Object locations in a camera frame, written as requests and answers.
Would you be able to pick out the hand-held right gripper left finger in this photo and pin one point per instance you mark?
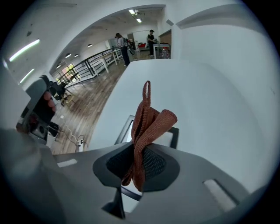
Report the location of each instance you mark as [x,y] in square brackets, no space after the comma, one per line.
[87,186]

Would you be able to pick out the person's left hand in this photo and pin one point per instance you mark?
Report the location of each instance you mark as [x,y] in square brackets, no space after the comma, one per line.
[49,100]

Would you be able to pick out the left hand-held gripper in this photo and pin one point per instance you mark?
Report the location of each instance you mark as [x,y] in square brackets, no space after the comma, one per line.
[37,92]

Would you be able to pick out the square ceiling light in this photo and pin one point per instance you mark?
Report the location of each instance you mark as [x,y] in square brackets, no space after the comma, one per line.
[131,11]
[139,20]

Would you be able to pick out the black metal railing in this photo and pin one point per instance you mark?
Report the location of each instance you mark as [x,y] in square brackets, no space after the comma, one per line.
[87,65]

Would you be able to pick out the long ceiling light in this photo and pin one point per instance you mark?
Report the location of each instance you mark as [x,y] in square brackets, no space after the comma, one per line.
[24,50]
[27,75]

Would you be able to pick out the brown woven cloth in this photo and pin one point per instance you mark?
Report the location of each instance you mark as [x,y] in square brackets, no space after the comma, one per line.
[151,127]

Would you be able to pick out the wood-top desk with white legs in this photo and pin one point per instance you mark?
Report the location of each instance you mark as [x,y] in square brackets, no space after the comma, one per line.
[98,63]

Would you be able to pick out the red sofa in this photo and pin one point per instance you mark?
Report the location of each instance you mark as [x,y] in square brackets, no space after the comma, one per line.
[142,45]

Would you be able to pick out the white power strip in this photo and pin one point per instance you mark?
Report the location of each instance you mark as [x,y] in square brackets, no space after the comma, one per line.
[80,144]

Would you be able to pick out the black cart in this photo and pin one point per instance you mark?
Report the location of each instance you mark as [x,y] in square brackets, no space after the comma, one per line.
[164,51]

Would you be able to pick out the large white table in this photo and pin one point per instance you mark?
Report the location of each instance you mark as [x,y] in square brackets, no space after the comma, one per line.
[197,98]

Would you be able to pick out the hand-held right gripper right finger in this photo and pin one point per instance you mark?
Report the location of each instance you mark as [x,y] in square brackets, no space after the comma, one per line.
[186,197]

